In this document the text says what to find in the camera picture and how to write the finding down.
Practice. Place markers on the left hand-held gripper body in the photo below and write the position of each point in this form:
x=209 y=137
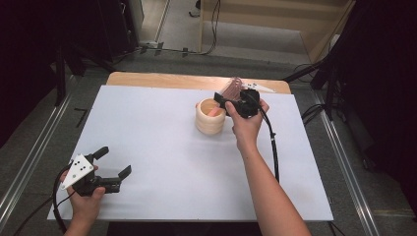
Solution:
x=78 y=168

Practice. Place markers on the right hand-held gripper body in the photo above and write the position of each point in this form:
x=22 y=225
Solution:
x=247 y=103

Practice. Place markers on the cream ribbed cup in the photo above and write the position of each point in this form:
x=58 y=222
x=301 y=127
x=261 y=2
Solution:
x=209 y=126

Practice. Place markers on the person's right hand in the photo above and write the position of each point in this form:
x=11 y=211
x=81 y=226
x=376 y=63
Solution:
x=247 y=131

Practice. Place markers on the person's left hand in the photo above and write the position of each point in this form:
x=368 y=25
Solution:
x=86 y=205

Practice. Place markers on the white board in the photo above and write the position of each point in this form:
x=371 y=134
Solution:
x=157 y=154

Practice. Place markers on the wooden table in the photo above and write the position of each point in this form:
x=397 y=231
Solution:
x=164 y=80

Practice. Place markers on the black stand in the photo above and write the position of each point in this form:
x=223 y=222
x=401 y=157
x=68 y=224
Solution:
x=329 y=85
x=60 y=75

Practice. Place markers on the dark cabinet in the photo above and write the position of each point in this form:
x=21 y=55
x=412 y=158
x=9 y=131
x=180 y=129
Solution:
x=118 y=26

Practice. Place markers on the metal floor rail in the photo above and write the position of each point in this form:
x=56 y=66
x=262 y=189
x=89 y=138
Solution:
x=32 y=150
x=347 y=170

